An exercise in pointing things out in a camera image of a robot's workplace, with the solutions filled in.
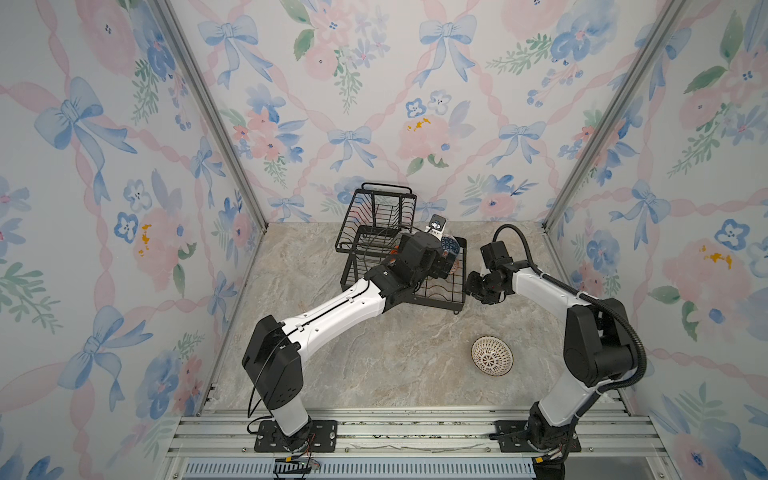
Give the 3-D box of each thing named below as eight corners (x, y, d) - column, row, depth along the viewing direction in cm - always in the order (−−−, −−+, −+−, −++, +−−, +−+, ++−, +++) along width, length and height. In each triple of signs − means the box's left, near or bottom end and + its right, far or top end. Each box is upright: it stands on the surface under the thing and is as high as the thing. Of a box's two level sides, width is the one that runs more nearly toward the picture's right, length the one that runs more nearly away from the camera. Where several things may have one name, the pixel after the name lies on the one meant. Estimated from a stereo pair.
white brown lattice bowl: (473, 377, 85) (477, 372, 81) (467, 341, 91) (471, 335, 88) (511, 377, 85) (516, 372, 81) (502, 341, 92) (507, 335, 88)
